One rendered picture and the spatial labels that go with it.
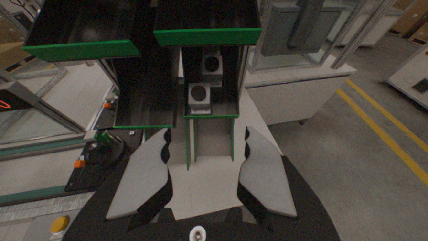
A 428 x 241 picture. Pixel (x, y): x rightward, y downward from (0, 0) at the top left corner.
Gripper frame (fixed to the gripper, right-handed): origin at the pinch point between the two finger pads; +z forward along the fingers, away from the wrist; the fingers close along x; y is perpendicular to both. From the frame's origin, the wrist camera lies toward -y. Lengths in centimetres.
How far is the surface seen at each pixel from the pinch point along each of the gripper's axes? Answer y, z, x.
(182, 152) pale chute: 22.2, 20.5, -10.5
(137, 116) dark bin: 5.2, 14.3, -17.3
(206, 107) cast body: 2.5, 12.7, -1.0
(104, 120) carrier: 19, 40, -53
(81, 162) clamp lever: 20.1, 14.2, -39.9
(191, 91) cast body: -1.0, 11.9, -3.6
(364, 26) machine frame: -28, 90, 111
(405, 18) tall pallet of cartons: -145, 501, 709
